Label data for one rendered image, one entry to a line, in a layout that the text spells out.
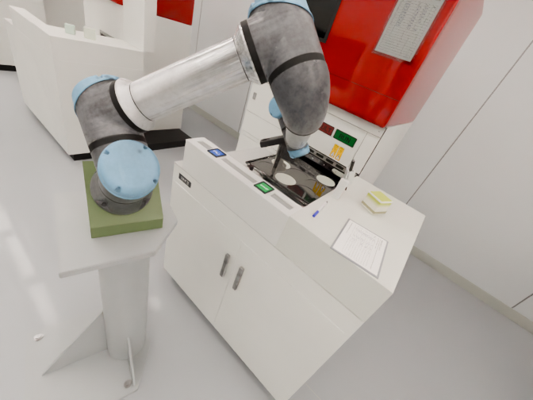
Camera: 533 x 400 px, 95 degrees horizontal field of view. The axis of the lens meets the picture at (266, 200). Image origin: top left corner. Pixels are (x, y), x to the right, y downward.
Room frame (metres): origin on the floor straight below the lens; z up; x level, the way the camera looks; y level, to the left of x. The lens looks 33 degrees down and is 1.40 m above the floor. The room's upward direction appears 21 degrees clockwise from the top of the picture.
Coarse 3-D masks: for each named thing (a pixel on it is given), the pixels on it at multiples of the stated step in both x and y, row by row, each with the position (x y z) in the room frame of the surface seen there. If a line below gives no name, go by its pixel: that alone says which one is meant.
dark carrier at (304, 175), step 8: (264, 160) 1.11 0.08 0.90; (296, 160) 1.26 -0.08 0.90; (264, 168) 1.03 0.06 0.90; (296, 168) 1.15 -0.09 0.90; (304, 168) 1.19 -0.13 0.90; (312, 168) 1.23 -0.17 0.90; (272, 176) 0.98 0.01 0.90; (296, 176) 1.07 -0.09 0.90; (304, 176) 1.10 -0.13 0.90; (312, 176) 1.13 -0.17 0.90; (328, 176) 1.21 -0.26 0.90; (296, 184) 0.99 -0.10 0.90; (304, 184) 1.02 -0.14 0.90; (312, 184) 1.05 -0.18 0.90; (320, 184) 1.08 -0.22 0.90; (336, 184) 1.15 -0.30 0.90; (296, 192) 0.92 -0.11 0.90; (304, 192) 0.95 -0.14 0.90; (312, 192) 0.97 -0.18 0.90; (320, 192) 1.00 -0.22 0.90; (304, 200) 0.88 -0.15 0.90; (312, 200) 0.90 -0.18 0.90
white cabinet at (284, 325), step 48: (192, 192) 0.86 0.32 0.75; (192, 240) 0.83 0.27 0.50; (240, 240) 0.70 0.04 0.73; (192, 288) 0.80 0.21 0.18; (240, 288) 0.67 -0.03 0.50; (288, 288) 0.58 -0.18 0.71; (240, 336) 0.62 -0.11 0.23; (288, 336) 0.54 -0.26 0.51; (336, 336) 0.48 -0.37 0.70; (288, 384) 0.49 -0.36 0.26
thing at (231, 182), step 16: (192, 144) 0.88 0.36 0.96; (208, 144) 0.93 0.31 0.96; (192, 160) 0.88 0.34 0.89; (208, 160) 0.83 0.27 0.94; (224, 160) 0.85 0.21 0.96; (192, 176) 0.87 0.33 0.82; (208, 176) 0.82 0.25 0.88; (224, 176) 0.78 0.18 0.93; (240, 176) 0.77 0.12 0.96; (256, 176) 0.82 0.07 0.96; (224, 192) 0.77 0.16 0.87; (240, 192) 0.74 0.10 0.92; (256, 192) 0.71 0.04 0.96; (272, 192) 0.75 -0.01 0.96; (240, 208) 0.73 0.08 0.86; (256, 208) 0.70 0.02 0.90; (272, 208) 0.67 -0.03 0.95; (288, 208) 0.69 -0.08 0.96; (256, 224) 0.69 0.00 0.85; (272, 224) 0.66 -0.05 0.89; (272, 240) 0.65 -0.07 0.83
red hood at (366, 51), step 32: (320, 0) 1.38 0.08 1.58; (352, 0) 1.32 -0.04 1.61; (384, 0) 1.26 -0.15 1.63; (416, 0) 1.20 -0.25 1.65; (448, 0) 1.16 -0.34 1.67; (480, 0) 1.50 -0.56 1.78; (320, 32) 1.36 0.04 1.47; (352, 32) 1.29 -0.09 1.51; (384, 32) 1.23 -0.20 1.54; (416, 32) 1.17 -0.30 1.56; (448, 32) 1.27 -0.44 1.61; (352, 64) 1.26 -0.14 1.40; (384, 64) 1.20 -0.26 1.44; (416, 64) 1.15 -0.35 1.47; (448, 64) 1.74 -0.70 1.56; (352, 96) 1.23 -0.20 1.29; (384, 96) 1.17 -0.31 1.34; (416, 96) 1.42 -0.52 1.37
